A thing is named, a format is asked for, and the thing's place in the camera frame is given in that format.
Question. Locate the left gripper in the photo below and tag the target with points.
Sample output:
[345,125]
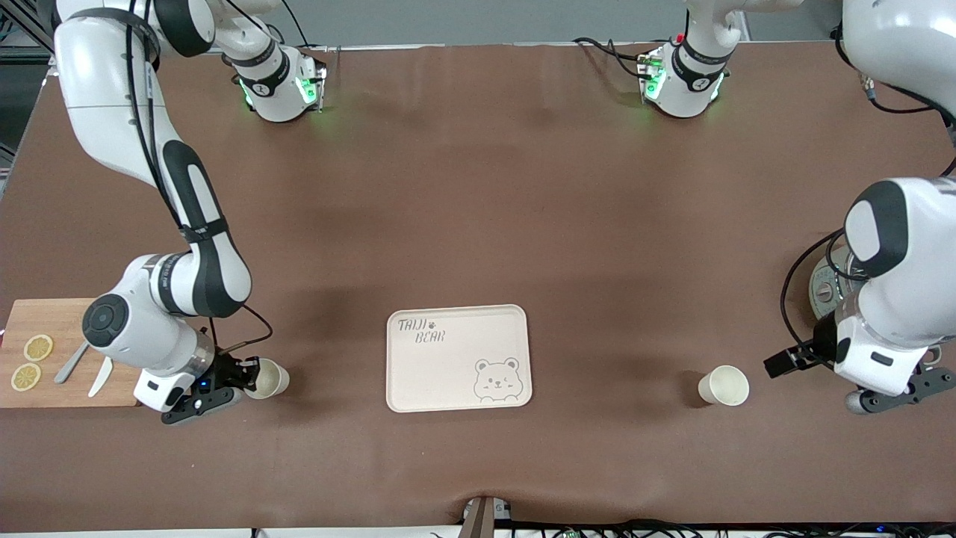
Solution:
[822,340]

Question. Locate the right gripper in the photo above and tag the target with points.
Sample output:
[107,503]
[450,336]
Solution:
[225,369]

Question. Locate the white IKEA cup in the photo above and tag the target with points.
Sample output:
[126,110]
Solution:
[728,385]
[270,379]

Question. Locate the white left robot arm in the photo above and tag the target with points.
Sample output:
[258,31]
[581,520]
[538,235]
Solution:
[911,299]

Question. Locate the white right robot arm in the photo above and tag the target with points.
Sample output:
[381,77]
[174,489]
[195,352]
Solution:
[104,112]

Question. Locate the grey-green electric pot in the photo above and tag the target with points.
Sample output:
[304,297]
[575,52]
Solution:
[825,295]

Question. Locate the white plastic knife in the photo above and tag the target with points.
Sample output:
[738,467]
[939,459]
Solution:
[101,379]

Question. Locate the grey plastic knife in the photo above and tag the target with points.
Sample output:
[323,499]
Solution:
[69,368]

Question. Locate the wooden cutting board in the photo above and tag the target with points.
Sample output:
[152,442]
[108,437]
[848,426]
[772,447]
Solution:
[45,321]

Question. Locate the lemon slice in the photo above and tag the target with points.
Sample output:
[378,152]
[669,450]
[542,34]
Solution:
[38,347]
[26,377]

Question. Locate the cream bear print tray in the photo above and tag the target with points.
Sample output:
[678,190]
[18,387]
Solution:
[448,373]

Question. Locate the brown table cover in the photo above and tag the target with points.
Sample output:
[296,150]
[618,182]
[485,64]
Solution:
[478,187]

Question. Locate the wooden camera mount post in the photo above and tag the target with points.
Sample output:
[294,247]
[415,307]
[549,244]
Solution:
[478,519]

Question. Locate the aluminium frame profile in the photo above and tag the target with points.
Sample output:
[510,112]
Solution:
[22,30]

